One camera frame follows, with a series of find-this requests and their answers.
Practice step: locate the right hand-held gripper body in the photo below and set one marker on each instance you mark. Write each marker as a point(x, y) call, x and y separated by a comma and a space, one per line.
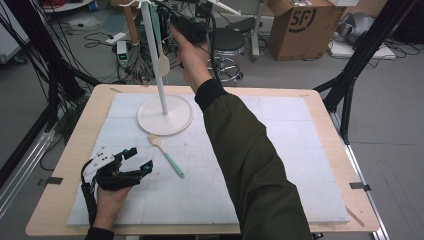
point(191, 28)

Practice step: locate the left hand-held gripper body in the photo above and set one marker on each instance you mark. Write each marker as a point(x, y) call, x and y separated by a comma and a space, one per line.
point(115, 178)

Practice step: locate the white rack stand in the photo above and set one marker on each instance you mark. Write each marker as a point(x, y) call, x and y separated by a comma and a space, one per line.
point(165, 116)

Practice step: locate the person's left hand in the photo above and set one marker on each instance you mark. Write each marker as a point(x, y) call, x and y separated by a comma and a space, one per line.
point(108, 206)

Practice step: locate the person's right hand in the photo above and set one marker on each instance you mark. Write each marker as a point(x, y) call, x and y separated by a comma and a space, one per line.
point(195, 63)

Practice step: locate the black round stool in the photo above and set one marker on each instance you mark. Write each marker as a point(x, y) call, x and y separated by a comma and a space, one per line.
point(230, 41)

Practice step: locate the white power strip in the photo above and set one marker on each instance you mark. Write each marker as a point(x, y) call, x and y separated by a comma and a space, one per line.
point(115, 39)

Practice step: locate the white device with green display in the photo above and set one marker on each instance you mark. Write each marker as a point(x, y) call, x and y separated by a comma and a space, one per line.
point(122, 53)

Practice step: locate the black tape patch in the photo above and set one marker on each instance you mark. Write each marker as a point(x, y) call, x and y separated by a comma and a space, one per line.
point(360, 186)
point(51, 180)

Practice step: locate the white desk leg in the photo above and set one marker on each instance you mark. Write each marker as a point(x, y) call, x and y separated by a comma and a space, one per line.
point(256, 33)

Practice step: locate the white round table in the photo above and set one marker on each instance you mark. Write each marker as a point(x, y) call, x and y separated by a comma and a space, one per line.
point(66, 6)

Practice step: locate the brown cardboard box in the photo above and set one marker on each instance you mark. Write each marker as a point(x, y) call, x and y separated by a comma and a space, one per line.
point(300, 40)

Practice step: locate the white foam mat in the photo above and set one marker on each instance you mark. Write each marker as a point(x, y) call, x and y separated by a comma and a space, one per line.
point(283, 166)

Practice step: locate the white cabinet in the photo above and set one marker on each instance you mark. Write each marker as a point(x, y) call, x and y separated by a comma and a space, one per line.
point(10, 43)

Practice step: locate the grey bag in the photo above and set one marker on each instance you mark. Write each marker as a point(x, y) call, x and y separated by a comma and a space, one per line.
point(360, 23)

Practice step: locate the white flat board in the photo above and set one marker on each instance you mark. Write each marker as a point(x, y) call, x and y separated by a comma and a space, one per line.
point(366, 50)

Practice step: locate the aluminium rail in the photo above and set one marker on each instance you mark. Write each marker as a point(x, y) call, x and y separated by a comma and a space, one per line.
point(23, 166)
point(366, 200)

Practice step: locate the black metal frame strut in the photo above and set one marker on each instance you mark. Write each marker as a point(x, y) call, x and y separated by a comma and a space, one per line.
point(363, 50)
point(43, 50)

